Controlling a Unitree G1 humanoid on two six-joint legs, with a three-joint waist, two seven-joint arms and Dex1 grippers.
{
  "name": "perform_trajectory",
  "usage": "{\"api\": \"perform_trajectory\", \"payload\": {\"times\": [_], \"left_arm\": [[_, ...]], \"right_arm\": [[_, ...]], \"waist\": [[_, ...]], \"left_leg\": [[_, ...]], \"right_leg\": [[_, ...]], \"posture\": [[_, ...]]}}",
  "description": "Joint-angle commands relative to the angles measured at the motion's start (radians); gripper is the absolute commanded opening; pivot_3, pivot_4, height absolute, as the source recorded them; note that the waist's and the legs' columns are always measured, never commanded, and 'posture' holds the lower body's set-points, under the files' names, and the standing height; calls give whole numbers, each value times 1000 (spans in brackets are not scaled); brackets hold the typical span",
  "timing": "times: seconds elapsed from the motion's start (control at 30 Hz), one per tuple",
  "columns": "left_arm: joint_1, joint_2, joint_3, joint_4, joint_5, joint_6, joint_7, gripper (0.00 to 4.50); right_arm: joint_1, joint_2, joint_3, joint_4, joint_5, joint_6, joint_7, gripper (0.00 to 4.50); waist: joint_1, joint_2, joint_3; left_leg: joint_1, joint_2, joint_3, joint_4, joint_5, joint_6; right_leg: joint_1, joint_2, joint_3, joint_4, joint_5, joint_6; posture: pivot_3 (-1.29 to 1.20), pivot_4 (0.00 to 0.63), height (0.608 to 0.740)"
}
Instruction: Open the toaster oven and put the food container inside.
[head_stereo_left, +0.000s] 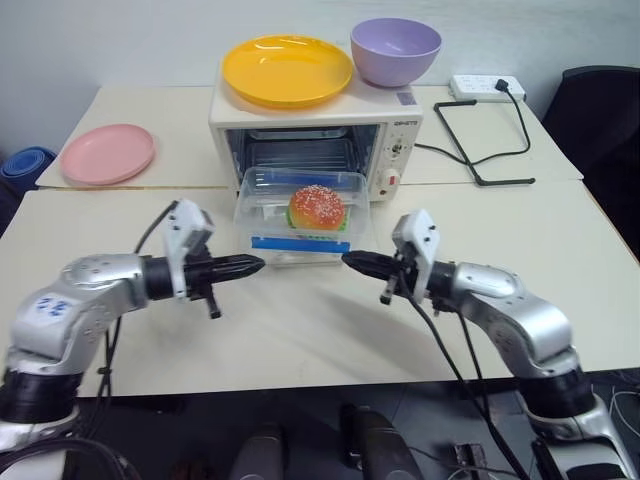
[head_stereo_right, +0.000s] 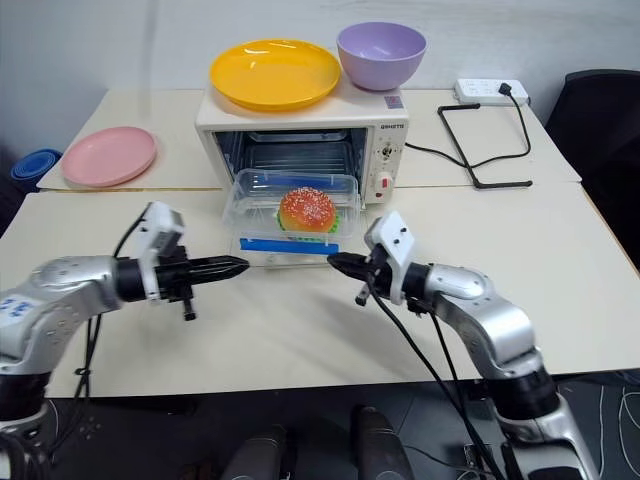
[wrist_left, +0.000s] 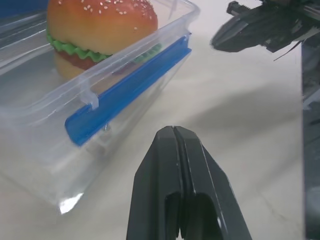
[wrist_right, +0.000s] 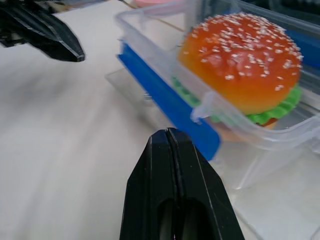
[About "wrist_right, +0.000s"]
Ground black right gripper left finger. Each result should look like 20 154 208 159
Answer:
119 127 181 240

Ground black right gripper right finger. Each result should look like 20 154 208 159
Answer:
166 127 246 240

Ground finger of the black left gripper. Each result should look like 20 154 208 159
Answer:
0 0 85 59
0 8 85 63

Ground clear food container blue latches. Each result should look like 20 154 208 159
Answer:
104 0 320 240

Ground black toaster oven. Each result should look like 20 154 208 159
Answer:
240 0 320 29

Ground pink round plate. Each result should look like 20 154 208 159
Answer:
131 0 181 8

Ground toy hamburger with sesame bun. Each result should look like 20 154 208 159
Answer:
170 12 305 131

